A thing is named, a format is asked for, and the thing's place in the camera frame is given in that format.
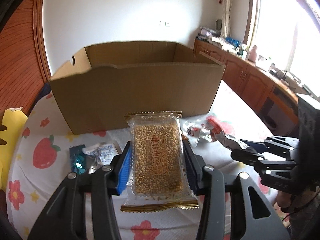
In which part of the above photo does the grain bar snack packet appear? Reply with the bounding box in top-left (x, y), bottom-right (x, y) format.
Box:
top-left (120, 111), bottom-right (199, 213)

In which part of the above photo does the white blue snack packet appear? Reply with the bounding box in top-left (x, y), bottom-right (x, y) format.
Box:
top-left (82, 141), bottom-right (121, 174)

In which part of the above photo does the window with wooden frame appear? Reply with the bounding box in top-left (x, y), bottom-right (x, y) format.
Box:
top-left (252, 0), bottom-right (319, 95)

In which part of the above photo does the strawberry print bed sheet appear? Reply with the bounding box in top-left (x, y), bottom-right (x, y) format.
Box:
top-left (7, 82), bottom-right (272, 239)

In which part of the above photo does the small desk fan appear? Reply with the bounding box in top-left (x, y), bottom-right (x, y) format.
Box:
top-left (215, 18), bottom-right (222, 32)

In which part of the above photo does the pink thermos bottle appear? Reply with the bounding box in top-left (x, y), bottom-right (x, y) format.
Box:
top-left (248, 45), bottom-right (258, 63)

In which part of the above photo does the person's right hand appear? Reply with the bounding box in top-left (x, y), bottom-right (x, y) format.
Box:
top-left (276, 189), bottom-right (318, 213)

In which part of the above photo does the patterned curtain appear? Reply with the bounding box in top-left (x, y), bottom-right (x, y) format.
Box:
top-left (221, 0), bottom-right (233, 38)

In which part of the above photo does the wooden headboard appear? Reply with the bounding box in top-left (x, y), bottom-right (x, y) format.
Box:
top-left (1, 0), bottom-right (51, 115)

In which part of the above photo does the wooden cabinet row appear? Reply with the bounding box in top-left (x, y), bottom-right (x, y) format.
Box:
top-left (194, 38), bottom-right (298, 137)

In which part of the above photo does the red white snack packet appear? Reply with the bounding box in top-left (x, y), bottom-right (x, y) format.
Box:
top-left (180, 115), bottom-right (249, 151)

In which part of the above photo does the teal foil candy packet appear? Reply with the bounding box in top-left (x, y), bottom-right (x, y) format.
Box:
top-left (69, 144), bottom-right (86, 174)

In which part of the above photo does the brown cardboard box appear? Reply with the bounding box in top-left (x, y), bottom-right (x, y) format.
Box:
top-left (49, 41), bottom-right (225, 134)

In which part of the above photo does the yellow plush toy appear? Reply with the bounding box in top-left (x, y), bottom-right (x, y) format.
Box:
top-left (0, 107), bottom-right (27, 192)

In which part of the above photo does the copper foil candy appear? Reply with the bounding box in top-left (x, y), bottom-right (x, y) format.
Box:
top-left (181, 133), bottom-right (189, 140)

